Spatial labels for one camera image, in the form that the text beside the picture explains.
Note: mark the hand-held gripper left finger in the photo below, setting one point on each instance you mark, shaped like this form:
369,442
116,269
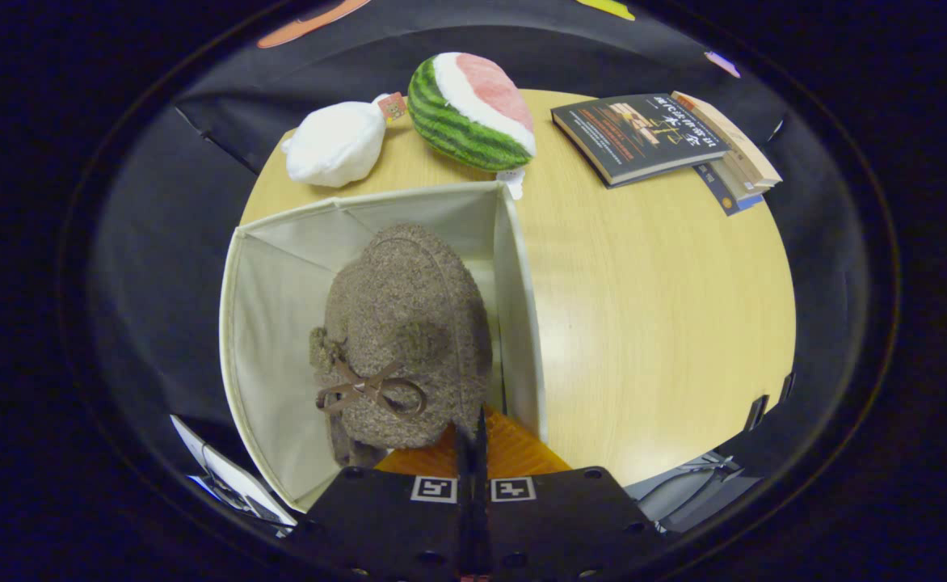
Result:
393,517

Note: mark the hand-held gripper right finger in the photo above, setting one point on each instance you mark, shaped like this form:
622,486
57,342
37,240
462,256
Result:
562,517

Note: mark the brown fuzzy shoe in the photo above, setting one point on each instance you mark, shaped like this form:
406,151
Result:
409,323

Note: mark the cream fabric storage box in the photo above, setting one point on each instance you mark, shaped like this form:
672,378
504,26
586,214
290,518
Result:
279,323

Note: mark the grey fabric object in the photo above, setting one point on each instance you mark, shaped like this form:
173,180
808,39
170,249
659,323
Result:
683,493

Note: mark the blue book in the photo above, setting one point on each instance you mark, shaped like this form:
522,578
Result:
728,198

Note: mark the white plush toy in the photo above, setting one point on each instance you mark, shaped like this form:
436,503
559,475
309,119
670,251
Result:
332,145

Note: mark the black paperback book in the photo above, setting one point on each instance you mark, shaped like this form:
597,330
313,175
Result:
635,137

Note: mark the tan book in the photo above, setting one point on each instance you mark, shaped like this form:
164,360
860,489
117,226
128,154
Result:
752,166

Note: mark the watermelon slice plush toy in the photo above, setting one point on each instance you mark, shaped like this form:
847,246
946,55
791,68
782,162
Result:
465,113

